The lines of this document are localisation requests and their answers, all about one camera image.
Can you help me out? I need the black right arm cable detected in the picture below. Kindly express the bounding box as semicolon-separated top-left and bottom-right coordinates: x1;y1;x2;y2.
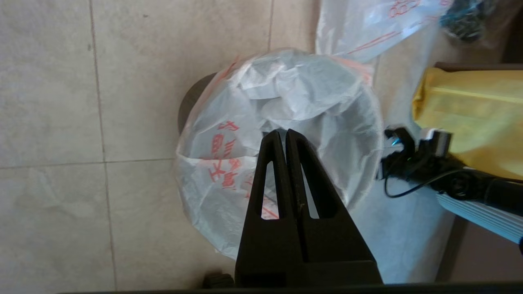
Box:
384;169;464;198

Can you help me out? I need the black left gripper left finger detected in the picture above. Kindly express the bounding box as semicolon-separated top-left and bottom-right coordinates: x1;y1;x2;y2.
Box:
235;130;304;288

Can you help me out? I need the yellow fabric bag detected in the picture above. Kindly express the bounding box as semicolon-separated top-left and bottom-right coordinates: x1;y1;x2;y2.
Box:
412;67;523;180

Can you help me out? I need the black round trash bin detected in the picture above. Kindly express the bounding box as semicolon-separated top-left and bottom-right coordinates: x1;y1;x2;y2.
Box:
178;73;217;135

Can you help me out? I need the used white red liner bag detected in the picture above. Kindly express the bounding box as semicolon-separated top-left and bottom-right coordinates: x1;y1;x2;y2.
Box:
315;0;454;64

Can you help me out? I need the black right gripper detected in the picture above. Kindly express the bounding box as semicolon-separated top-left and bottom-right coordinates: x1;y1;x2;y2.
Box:
378;153;423;182

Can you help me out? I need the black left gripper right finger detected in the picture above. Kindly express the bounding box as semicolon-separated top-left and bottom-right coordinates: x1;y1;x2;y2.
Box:
285;129;376;264

